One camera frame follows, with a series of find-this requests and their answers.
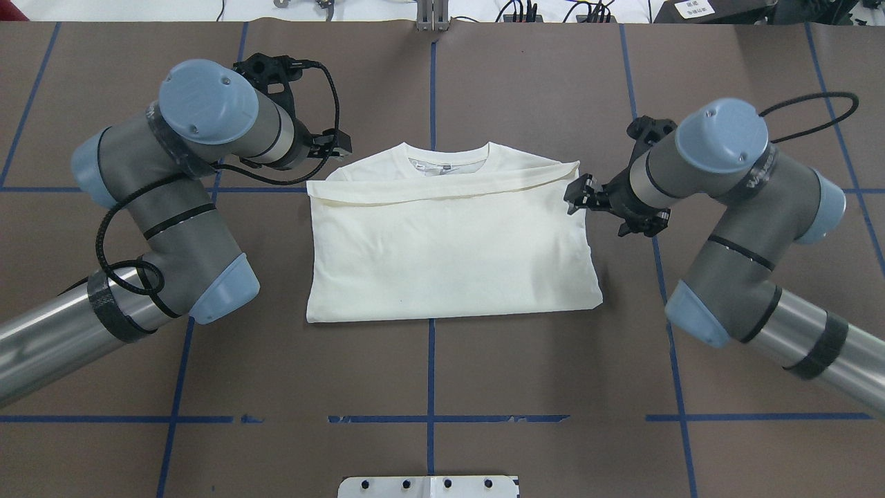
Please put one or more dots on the aluminium frame post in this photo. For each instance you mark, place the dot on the aluminium frame post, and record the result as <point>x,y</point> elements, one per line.
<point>432,15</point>

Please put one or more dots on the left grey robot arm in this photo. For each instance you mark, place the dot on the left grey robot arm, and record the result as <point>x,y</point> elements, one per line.
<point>163,250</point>

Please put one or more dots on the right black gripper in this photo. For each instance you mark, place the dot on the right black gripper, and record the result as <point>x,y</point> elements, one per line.
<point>626,196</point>

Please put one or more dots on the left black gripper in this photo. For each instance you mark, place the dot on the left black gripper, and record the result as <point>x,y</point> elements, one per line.
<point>300,143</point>

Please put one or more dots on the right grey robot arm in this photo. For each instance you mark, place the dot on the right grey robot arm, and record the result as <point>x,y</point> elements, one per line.
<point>771,202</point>

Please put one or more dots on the cream long-sleeve cat shirt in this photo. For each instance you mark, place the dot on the cream long-sleeve cat shirt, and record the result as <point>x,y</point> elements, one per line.
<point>410,234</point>

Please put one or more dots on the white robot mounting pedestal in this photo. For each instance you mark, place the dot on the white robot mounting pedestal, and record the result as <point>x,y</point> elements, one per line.
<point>431,486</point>

